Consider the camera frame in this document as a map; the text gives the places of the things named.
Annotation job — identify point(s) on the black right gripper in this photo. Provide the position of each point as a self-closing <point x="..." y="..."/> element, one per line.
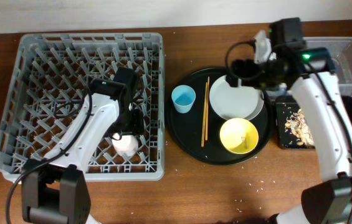
<point x="240" y="71"/>

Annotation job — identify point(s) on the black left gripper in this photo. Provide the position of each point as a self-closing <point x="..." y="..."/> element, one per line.
<point x="137" y="124"/>

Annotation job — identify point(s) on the pink plastic cup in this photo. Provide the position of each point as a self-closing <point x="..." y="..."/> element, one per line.
<point x="125" y="144"/>

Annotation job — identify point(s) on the food scraps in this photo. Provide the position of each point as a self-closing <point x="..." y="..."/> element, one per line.
<point x="298" y="127"/>

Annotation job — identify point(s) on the blue plastic cup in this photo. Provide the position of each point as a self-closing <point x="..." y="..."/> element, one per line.
<point x="183" y="97"/>

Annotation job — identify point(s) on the yellow bowl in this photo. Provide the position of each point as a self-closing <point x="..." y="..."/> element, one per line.
<point x="239" y="136"/>

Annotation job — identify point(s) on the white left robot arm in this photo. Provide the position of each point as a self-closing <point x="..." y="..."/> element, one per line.
<point x="54" y="189"/>

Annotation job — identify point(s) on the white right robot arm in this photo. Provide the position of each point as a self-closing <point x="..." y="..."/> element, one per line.
<point x="310" y="76"/>

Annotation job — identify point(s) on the grey dishwasher rack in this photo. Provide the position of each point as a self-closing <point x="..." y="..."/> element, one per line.
<point x="51" y="71"/>

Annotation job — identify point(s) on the black rectangular tray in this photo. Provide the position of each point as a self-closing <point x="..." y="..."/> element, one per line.
<point x="284" y="107"/>

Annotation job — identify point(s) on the white round plate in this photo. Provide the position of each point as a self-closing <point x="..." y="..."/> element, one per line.
<point x="235" y="102"/>

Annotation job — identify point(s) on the round black tray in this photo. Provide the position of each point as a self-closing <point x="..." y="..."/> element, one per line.
<point x="186" y="128"/>

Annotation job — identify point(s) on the right wooden chopstick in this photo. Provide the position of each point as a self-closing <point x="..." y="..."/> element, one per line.
<point x="207" y="108"/>

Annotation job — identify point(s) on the clear plastic bin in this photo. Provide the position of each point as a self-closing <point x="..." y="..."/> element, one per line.
<point x="340" y="49"/>

